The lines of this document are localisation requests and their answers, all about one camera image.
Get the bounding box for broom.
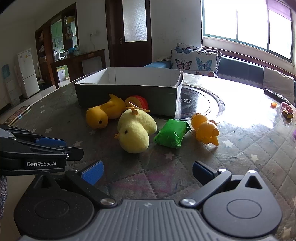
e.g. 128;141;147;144
37;64;46;84

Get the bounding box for grey quilted star table cover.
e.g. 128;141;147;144
0;74;296;241

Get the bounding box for dark wooden door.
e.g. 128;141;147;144
105;0;153;68

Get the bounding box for grey cushion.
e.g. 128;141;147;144
263;67;295;105

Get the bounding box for dark teal sofa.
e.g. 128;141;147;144
143;56;296;107

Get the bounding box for book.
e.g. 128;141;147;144
1;105;31;127

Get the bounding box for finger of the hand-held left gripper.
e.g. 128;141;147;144
0;124;67;149
9;142;84;162

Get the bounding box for green yellow box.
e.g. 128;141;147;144
57;65;70;83

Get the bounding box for blue sofa cushion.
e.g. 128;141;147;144
143;61;173;69

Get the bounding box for purple curtain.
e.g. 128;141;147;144
266;0;293;22

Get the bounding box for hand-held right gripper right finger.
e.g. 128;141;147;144
179;160;272;209

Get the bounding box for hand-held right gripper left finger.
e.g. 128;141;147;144
30;160;117;208

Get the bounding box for large yellow rubber duck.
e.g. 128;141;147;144
86;94;126;129

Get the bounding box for black round hotplate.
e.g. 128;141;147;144
179;87;226;121

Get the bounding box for white refrigerator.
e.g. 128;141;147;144
17;48;40;99

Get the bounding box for dark wooden desk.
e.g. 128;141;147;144
50;49;106;88

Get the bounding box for red yellow tape roll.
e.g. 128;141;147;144
125;95;149;112

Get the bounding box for window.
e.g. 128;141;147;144
202;0;294;62

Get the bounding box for butterfly print pillow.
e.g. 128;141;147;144
171;49;219;77
176;43;222;59

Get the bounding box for green toy piece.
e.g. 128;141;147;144
153;119;191;149

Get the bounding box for small yellow duck toy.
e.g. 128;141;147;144
190;113;220;146

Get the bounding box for grey cardboard box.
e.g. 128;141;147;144
74;67;184;117

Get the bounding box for yellow plush chick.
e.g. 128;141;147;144
114;102;157;154

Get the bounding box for dark wooden cabinet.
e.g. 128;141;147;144
35;2;79;87

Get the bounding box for black remote control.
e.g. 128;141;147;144
264;88;291;106

